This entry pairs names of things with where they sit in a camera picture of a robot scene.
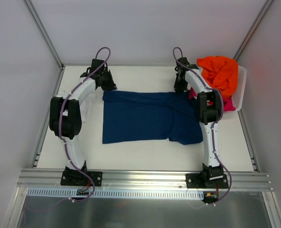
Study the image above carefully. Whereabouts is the blue t shirt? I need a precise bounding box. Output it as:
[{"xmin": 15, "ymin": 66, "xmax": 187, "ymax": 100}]
[{"xmin": 102, "ymin": 90, "xmax": 203, "ymax": 145}]

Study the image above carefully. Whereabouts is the orange t shirt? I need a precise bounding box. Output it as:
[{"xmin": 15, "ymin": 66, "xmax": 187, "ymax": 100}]
[{"xmin": 197, "ymin": 56, "xmax": 238, "ymax": 99}]

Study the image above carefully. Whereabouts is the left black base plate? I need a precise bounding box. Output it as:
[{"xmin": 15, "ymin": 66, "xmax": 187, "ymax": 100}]
[{"xmin": 60, "ymin": 169, "xmax": 103, "ymax": 187}]

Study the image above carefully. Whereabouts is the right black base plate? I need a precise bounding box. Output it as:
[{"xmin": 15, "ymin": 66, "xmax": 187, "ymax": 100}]
[{"xmin": 185, "ymin": 173, "xmax": 229, "ymax": 189}]

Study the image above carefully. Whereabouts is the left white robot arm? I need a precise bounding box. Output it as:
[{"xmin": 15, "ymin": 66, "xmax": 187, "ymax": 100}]
[{"xmin": 49, "ymin": 58, "xmax": 117, "ymax": 185}]

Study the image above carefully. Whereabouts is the aluminium mounting rail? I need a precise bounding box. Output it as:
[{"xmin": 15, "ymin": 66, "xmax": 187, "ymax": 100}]
[{"xmin": 17, "ymin": 168, "xmax": 274, "ymax": 192}]

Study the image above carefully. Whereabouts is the white slotted cable duct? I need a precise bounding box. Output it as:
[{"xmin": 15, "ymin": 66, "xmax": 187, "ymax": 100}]
[{"xmin": 27, "ymin": 188, "xmax": 204, "ymax": 200}]

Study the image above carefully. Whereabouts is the folded white t shirt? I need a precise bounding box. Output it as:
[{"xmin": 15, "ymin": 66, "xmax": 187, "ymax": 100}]
[{"xmin": 57, "ymin": 90, "xmax": 92, "ymax": 124}]

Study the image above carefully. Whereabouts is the white plastic basket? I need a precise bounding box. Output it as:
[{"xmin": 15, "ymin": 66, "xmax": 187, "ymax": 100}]
[{"xmin": 198, "ymin": 65, "xmax": 247, "ymax": 112}]

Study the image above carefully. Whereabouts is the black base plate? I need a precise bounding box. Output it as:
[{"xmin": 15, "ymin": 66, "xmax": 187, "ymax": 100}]
[
  {"xmin": 185, "ymin": 173, "xmax": 229, "ymax": 189},
  {"xmin": 60, "ymin": 169, "xmax": 103, "ymax": 187}
]

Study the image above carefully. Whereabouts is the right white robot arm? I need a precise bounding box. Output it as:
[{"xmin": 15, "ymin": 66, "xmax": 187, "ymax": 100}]
[{"xmin": 174, "ymin": 57, "xmax": 224, "ymax": 188}]

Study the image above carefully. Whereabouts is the pink t shirt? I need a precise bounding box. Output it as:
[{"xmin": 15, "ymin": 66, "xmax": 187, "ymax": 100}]
[{"xmin": 188, "ymin": 88, "xmax": 236, "ymax": 112}]

